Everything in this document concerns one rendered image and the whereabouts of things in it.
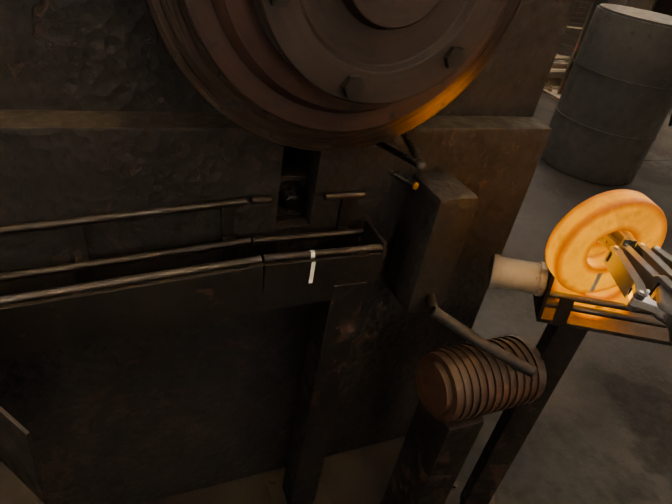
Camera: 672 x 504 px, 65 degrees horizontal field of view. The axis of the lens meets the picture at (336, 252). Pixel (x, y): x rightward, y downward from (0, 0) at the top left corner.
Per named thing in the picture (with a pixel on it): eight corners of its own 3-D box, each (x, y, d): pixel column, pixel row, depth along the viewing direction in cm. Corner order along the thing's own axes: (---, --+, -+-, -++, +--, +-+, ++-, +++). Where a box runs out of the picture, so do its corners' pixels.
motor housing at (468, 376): (365, 501, 125) (422, 336, 95) (444, 477, 133) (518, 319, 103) (390, 556, 115) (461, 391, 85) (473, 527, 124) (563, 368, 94)
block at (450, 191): (379, 280, 103) (408, 168, 89) (415, 275, 106) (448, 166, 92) (405, 316, 95) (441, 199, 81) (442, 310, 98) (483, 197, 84)
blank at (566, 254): (567, 189, 67) (582, 203, 64) (672, 186, 70) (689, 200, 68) (529, 281, 76) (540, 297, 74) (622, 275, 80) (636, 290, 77)
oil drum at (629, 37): (518, 145, 344) (574, -4, 294) (585, 144, 367) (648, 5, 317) (583, 189, 300) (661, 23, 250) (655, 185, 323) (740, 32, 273)
